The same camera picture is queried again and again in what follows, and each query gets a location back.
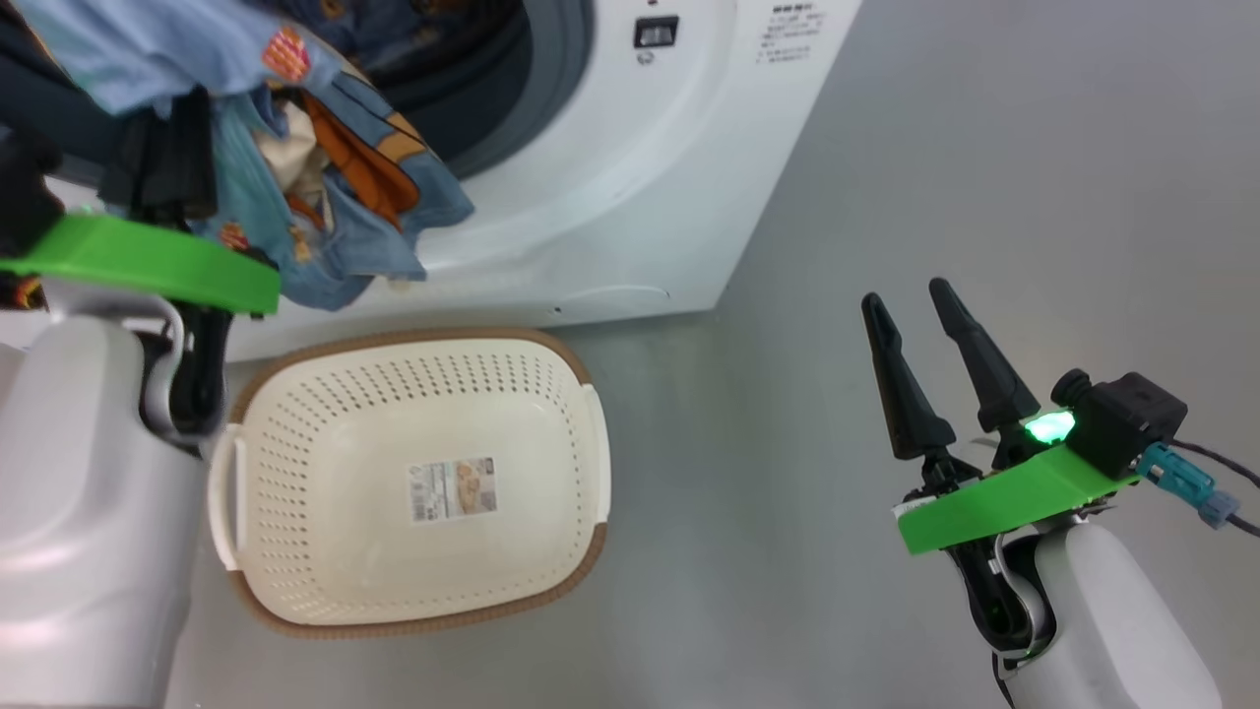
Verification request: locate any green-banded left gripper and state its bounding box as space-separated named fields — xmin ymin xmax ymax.
xmin=0 ymin=89 xmax=283 ymax=440

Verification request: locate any printed text notice label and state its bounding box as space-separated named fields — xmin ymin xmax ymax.
xmin=756 ymin=0 xmax=829 ymax=66

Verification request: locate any round white filter cover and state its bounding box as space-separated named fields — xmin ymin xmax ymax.
xmin=556 ymin=284 xmax=673 ymax=314

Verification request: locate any basket product label sticker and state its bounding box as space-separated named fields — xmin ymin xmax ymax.
xmin=407 ymin=457 xmax=499 ymax=526

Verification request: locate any thin black cable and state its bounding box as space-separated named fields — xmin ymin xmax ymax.
xmin=1171 ymin=439 xmax=1260 ymax=539

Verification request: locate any teal cable connector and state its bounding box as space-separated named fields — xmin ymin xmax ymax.
xmin=1137 ymin=443 xmax=1242 ymax=531

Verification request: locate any white front-load washing machine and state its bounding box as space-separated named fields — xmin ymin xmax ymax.
xmin=39 ymin=0 xmax=865 ymax=363

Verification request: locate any grey rubber door gasket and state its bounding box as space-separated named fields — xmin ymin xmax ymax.
xmin=364 ymin=0 xmax=598 ymax=181

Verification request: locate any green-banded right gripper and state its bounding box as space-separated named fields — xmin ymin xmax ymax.
xmin=861 ymin=278 xmax=1145 ymax=657

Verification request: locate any cream perforated laundry basket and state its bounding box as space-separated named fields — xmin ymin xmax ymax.
xmin=207 ymin=328 xmax=613 ymax=639

